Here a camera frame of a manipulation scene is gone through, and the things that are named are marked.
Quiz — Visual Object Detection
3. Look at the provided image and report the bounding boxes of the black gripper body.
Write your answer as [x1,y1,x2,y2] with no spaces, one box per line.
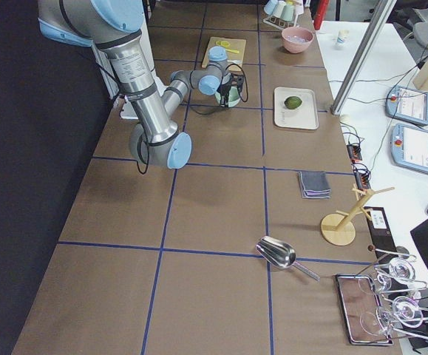
[217,72,245,95]

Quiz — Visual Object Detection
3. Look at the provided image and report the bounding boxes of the green bowl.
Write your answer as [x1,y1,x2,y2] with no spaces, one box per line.
[214,87,241,108]

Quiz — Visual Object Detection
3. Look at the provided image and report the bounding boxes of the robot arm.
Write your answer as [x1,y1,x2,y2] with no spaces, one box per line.
[38,0,246,169]

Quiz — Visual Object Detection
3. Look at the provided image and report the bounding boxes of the pink bowl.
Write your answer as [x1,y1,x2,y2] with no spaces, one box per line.
[281,27,314,54]

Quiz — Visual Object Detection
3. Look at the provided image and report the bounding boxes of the bamboo cutting board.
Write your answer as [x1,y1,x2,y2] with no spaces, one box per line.
[201,36,246,72]

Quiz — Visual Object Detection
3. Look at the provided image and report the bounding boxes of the lower lemon slice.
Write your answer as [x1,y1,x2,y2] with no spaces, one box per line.
[216,41,230,48]

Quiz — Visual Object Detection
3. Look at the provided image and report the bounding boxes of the green avocado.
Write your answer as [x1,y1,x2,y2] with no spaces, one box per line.
[284,96,302,110]

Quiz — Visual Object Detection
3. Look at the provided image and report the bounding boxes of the white cup rack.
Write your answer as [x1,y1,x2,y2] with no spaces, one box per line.
[262,15,298,30]

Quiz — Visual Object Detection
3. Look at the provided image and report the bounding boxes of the clear ice cubes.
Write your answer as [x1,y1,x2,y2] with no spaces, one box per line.
[286,34,309,44]

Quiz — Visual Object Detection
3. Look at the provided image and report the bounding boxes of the white rabbit tray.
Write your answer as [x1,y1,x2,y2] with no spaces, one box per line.
[274,87,319,130]

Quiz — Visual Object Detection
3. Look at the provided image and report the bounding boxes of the light blue cup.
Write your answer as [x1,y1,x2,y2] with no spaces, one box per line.
[264,0,278,15]

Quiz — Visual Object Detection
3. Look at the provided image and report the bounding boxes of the white cup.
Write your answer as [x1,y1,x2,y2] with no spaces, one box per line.
[272,0,286,18]

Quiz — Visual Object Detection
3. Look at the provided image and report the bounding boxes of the pale green cup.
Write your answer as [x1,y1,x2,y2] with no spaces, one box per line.
[279,1,295,22]

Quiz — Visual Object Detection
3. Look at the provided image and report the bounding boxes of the white support pillar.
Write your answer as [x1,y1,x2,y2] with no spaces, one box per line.
[139,0,156,76]

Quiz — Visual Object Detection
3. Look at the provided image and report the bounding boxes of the red fire extinguisher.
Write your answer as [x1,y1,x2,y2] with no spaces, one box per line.
[311,0,329,31]

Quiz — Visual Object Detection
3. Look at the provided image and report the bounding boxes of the paper cup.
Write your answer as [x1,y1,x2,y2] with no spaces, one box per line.
[335,29,349,49]

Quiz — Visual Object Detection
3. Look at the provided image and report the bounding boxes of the grey folded cloth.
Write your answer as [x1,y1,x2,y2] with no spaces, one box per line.
[298,170,331,199]

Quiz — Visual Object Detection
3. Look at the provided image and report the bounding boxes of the black power strip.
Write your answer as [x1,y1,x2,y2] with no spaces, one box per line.
[346,143,362,163]

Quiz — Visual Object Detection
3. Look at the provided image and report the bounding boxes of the metal scoop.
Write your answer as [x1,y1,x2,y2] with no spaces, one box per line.
[256,236,320,282]

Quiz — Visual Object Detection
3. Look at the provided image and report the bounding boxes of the wooden mug tree stand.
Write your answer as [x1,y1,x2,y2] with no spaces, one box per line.
[320,184,395,246]

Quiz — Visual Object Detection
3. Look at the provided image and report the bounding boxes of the far teach pendant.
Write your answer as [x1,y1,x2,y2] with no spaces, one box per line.
[386,86,428,126]

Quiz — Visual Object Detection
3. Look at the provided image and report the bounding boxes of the teach pendant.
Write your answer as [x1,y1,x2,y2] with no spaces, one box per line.
[386,86,428,126]
[390,124,428,174]

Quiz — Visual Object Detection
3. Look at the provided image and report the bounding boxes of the near teach pendant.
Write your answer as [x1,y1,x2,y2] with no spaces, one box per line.
[390,124,428,174]

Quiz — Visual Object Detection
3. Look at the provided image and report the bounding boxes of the black box with label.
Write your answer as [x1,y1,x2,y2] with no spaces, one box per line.
[366,206,396,251]

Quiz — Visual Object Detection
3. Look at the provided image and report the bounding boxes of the wine glass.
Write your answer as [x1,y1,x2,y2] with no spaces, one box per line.
[359,297,424,337]
[374,257,416,294]

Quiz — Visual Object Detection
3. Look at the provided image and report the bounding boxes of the black glass tray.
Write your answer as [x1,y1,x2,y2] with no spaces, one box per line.
[335,274,393,347]

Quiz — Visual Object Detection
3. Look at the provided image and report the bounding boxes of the white pillar base plate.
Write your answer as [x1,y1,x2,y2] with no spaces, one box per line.
[120,74,166,120]

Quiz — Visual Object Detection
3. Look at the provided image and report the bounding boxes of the aluminium frame post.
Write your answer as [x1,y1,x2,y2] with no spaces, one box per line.
[330,0,397,115]

